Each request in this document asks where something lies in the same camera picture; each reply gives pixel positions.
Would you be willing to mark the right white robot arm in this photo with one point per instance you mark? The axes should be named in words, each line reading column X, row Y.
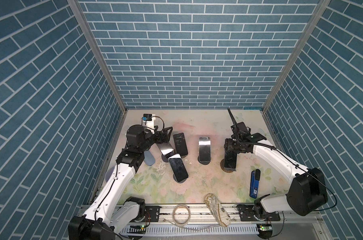
column 307, row 191

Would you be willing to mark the aluminium front rail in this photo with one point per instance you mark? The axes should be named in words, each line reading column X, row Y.
column 195, row 221

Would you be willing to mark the blue black remote device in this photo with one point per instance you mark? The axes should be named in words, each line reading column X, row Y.
column 254, row 184

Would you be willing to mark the wood-base grey phone stand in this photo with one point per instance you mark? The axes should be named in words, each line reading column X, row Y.
column 225, row 169

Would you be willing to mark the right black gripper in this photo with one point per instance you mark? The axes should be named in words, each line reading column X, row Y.
column 227, row 145

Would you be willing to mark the black phone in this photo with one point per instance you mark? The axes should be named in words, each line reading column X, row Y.
column 180, row 144
column 230, row 160

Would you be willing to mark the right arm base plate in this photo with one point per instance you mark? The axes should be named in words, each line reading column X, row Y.
column 252, row 213

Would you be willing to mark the purple-edged phone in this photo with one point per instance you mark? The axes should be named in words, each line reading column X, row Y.
column 179, row 171

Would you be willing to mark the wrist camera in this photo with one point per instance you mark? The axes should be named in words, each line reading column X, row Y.
column 148, row 120
column 242, row 133

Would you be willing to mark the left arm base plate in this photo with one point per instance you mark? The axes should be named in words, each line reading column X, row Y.
column 151, row 214

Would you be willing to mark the patterned cloth pouch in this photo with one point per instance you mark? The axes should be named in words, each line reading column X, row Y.
column 217, row 210

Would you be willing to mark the blue glasses case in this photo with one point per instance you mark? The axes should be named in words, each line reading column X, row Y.
column 149, row 158

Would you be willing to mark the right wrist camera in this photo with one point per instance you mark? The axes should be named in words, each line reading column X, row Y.
column 242, row 133

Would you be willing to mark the lavender ceramic cup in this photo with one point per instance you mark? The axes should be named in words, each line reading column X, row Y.
column 108, row 174

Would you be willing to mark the teal-edged phone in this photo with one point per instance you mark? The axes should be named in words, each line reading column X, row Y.
column 204, row 146

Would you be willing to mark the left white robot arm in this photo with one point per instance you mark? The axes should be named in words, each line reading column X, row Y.
column 101, row 221

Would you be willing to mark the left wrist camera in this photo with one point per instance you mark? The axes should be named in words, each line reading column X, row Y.
column 148, row 120

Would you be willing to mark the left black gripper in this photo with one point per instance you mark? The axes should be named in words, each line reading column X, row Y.
column 165, row 138

